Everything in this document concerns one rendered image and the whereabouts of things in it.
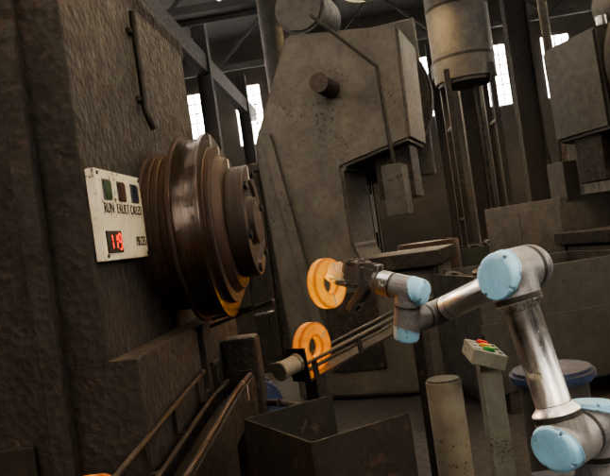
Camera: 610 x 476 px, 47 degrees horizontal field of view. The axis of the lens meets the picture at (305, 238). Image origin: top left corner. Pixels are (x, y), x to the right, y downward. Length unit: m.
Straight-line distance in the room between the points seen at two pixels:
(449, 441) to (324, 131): 2.54
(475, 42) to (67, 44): 9.37
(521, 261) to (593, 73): 3.42
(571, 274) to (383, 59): 1.69
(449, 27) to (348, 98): 6.25
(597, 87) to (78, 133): 4.09
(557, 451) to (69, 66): 1.35
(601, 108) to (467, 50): 5.63
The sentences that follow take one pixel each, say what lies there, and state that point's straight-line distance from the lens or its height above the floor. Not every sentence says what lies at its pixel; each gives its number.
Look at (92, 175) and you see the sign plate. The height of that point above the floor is 1.23.
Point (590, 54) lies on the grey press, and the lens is 5.11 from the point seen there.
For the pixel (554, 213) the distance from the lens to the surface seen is 5.51.
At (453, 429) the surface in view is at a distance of 2.45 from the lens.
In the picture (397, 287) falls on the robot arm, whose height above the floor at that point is 0.88.
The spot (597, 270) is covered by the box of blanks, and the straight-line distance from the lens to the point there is 4.06.
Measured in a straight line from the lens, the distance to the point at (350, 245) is 4.45.
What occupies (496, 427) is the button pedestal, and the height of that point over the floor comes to 0.34.
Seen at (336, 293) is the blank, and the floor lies 0.87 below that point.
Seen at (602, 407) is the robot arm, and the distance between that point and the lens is 1.90.
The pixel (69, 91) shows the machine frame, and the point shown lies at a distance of 1.43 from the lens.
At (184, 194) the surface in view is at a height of 1.19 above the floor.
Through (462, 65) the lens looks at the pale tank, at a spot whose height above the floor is 3.19.
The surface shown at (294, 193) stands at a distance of 4.54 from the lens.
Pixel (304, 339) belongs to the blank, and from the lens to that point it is 2.23.
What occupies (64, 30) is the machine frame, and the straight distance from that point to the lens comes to 1.47.
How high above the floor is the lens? 1.04
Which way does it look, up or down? level
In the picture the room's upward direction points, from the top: 8 degrees counter-clockwise
